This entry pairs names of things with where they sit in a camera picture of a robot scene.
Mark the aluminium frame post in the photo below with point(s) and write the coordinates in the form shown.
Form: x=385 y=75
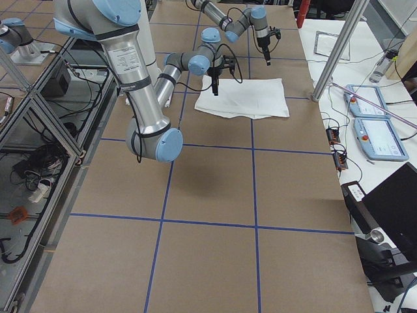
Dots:
x=347 y=30

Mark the white sheet grey border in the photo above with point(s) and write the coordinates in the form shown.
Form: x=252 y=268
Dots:
x=325 y=42

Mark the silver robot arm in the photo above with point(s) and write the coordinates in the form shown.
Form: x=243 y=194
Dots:
x=114 y=24
x=251 y=17

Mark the long grabber stick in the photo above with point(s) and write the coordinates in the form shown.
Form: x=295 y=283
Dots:
x=356 y=96

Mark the red fire extinguisher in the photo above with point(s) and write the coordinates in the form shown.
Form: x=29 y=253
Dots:
x=302 y=12

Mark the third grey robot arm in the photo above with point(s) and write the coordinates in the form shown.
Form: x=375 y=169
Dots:
x=18 y=43

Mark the lower blue teach pendant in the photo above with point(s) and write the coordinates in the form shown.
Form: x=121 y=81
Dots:
x=379 y=140

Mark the black laptop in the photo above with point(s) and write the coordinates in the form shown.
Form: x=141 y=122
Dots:
x=391 y=206

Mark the white long-sleeve printed shirt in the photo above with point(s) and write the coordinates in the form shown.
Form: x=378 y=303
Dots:
x=255 y=99

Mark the clear water bottle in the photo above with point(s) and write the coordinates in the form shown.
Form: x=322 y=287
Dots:
x=383 y=65

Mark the white camera stand pedestal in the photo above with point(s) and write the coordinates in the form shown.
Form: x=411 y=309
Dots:
x=146 y=47

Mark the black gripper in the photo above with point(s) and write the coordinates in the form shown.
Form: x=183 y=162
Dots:
x=263 y=43
x=214 y=72

